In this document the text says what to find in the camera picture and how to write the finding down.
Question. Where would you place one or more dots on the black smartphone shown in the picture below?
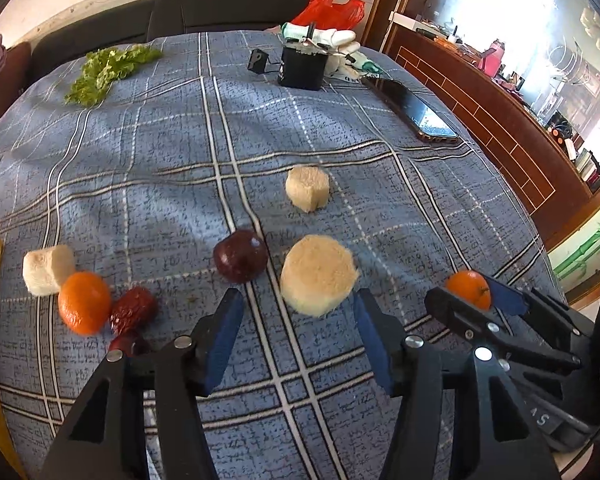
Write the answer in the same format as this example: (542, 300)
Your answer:
(412, 110)

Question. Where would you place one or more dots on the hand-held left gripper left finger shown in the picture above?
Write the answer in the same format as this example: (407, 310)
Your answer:
(227, 322)

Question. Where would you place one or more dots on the pink bottle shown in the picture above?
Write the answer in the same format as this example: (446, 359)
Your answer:
(492, 59)

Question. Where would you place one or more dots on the dark red plum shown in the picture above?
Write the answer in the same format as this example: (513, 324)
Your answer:
(240, 256)

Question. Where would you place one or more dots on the black sofa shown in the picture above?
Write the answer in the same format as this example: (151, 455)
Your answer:
(205, 10)

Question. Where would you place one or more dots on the blue plaid blanket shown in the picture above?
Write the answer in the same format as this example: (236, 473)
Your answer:
(180, 160)

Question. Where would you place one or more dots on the red jujube date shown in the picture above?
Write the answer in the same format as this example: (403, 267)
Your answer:
(128, 345)
(134, 309)

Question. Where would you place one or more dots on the small black cube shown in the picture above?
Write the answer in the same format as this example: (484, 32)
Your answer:
(256, 61)

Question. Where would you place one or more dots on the white knitted glove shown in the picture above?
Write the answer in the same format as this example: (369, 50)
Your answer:
(325, 36)

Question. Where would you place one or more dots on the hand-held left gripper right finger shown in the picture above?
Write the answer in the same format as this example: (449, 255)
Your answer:
(372, 330)

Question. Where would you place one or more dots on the green lettuce leaf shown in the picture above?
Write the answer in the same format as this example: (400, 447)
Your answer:
(105, 72)

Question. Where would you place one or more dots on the brown wooden cabinet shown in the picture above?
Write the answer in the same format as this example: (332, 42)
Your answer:
(480, 110)

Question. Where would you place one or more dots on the round beige cake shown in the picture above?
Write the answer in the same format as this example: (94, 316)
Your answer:
(317, 275)

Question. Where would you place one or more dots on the square beige cake piece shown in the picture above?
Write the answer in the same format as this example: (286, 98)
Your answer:
(307, 187)

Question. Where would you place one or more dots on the white cake piece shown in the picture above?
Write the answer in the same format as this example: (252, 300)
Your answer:
(47, 270)

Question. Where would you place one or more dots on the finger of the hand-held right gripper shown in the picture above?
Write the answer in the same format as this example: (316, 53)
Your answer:
(460, 317)
(505, 292)

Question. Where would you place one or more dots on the large orange tangerine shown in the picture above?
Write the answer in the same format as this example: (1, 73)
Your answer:
(84, 302)

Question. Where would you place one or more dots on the red plastic bag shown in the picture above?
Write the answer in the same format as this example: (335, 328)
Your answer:
(332, 7)

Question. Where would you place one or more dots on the black box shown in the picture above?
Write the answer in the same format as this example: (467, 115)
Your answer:
(302, 69)

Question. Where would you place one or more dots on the brown cushion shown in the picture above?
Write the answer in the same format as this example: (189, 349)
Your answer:
(5, 77)

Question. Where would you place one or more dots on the small orange tangerine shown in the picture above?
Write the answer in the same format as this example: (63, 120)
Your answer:
(467, 286)

